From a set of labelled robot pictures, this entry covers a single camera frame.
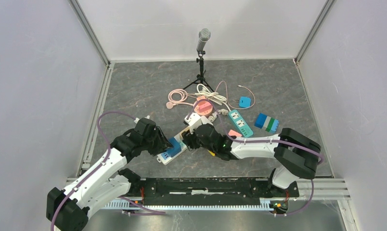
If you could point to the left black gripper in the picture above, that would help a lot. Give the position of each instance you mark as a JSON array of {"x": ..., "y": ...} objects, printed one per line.
[{"x": 162, "y": 143}]

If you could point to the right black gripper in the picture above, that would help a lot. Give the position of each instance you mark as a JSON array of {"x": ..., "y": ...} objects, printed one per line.
[{"x": 188, "y": 137}]

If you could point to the blue cube plug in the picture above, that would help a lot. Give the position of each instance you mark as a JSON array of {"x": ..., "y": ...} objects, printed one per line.
[{"x": 178, "y": 146}]

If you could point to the pink cube plug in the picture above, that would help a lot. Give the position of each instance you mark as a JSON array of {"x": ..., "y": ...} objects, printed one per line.
[{"x": 234, "y": 133}]

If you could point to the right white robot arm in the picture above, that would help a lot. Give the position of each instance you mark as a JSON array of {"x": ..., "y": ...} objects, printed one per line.
[{"x": 298, "y": 155}]

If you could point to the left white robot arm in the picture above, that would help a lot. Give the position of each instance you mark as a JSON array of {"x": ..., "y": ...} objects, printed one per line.
[{"x": 70, "y": 208}]

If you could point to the round pink socket base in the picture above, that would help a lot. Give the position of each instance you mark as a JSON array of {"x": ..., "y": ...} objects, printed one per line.
[{"x": 206, "y": 115}]

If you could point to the white power strip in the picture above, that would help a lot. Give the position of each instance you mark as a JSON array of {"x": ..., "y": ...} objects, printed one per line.
[{"x": 164, "y": 158}]

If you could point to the pink adapter on round base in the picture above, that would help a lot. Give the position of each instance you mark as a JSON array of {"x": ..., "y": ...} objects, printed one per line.
[{"x": 204, "y": 107}]

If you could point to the teal power strip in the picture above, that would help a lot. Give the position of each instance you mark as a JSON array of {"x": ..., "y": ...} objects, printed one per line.
[{"x": 240, "y": 123}]

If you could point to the black tripod stand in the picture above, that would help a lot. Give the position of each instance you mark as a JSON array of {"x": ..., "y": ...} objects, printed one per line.
[{"x": 200, "y": 78}]

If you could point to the blue green toy block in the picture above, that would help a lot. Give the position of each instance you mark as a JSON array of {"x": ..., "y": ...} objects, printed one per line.
[{"x": 267, "y": 123}]

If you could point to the silver microphone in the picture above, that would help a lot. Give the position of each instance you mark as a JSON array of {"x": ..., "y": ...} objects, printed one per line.
[{"x": 203, "y": 36}]

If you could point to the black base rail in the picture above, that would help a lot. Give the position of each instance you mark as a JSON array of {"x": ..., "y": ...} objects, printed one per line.
[{"x": 208, "y": 191}]

